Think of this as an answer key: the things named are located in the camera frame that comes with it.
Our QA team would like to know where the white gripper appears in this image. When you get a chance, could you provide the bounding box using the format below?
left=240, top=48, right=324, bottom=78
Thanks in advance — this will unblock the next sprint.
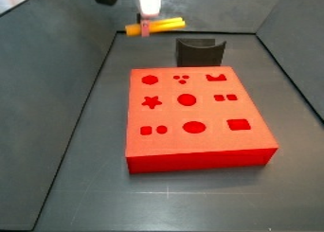
left=134, top=0, right=162, bottom=37

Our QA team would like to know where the yellow square-circle peg object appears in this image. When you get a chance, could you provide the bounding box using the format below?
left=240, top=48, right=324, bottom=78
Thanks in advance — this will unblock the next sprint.
left=126, top=17, right=186, bottom=37

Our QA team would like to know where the red fixture block with holes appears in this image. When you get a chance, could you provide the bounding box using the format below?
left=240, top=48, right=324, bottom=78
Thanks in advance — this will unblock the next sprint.
left=126, top=66, right=279, bottom=173

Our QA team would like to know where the black curved holder stand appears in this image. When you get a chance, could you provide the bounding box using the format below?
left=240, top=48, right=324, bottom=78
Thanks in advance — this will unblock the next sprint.
left=175, top=38, right=226, bottom=67

